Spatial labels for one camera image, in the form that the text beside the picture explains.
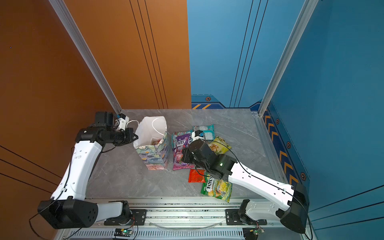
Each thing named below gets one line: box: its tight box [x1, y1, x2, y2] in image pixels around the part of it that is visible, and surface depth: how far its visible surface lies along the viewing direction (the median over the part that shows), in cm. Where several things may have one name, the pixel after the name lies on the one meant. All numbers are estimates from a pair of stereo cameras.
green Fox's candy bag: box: [201, 172, 233, 203], surface depth 82 cm
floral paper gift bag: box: [133, 116, 169, 171], surface depth 81 cm
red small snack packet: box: [188, 168, 206, 183], surface depth 87 cm
